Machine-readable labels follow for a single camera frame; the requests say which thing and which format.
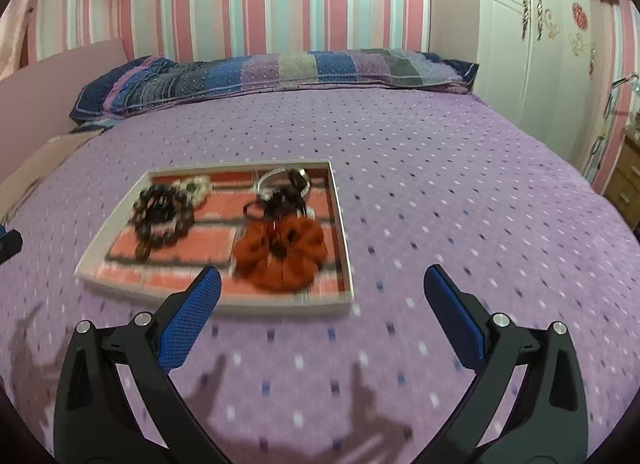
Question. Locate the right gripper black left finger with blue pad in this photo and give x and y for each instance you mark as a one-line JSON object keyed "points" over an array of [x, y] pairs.
{"points": [[93, 419]]}

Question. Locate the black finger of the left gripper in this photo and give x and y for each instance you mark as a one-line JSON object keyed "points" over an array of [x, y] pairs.
{"points": [[11, 243]]}

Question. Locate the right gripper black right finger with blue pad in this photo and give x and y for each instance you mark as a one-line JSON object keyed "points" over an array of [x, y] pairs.
{"points": [[526, 402]]}

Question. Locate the black hair tie red beads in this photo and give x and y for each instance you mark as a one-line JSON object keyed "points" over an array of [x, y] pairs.
{"points": [[281, 212]]}

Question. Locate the white shallow jewelry tray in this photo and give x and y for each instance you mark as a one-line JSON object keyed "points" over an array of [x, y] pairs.
{"points": [[110, 265]]}

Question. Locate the beige folded cloth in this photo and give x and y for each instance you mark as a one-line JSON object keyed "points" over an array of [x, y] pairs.
{"points": [[18, 187]]}

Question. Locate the pink bed headboard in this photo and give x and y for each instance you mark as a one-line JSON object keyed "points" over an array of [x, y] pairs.
{"points": [[35, 101]]}

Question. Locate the cream patterned scrunchie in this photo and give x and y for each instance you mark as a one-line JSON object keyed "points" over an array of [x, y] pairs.
{"points": [[196, 189]]}

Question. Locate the blue purple patchwork pillow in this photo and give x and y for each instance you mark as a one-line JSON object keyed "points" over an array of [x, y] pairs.
{"points": [[151, 83]]}

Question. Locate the pink curtain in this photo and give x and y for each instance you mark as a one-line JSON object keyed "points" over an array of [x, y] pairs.
{"points": [[13, 26]]}

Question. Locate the rust orange fabric scrunchie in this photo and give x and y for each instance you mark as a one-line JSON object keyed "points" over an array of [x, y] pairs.
{"points": [[305, 258]]}

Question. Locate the wooden nightstand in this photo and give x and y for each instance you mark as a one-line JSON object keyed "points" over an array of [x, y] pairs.
{"points": [[623, 189]]}

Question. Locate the purple diamond pattern bedspread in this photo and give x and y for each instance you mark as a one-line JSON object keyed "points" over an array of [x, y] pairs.
{"points": [[423, 179]]}

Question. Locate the silver bangle with black tie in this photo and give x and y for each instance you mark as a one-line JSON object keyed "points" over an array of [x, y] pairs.
{"points": [[281, 178]]}

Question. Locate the white wardrobe with decals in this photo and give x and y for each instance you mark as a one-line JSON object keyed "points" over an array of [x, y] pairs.
{"points": [[540, 68]]}

